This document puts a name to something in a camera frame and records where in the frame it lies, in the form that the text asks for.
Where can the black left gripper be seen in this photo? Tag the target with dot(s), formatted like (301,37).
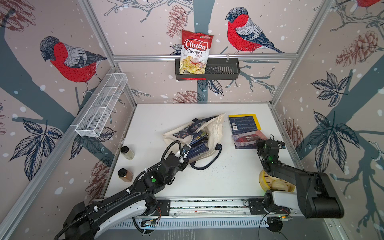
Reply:
(184,165)

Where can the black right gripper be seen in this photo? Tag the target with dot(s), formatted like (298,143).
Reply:
(259,143)

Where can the yellow paperback book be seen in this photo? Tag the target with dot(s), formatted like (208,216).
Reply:
(256,120)

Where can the cream canvas tote bag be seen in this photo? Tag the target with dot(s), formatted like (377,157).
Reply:
(211,127)

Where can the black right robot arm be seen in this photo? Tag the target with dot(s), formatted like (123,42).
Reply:
(316,195)

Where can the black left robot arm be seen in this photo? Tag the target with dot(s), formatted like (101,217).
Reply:
(89,222)

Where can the red Chuba cassava chips bag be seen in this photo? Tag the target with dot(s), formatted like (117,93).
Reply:
(194,53)

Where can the navy Chinese classics book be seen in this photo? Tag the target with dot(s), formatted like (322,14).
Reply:
(197,150)

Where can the clear spice jar black lid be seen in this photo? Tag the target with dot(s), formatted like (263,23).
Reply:
(127,153)

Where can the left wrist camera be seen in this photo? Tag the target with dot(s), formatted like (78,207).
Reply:
(185,150)

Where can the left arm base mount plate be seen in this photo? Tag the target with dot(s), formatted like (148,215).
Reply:
(161,209)

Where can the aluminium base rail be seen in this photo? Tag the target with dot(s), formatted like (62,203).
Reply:
(210,207)

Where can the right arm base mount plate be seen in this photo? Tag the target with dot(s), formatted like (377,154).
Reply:
(258,206)

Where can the black wall basket shelf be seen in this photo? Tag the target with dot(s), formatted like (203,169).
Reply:
(216,69)

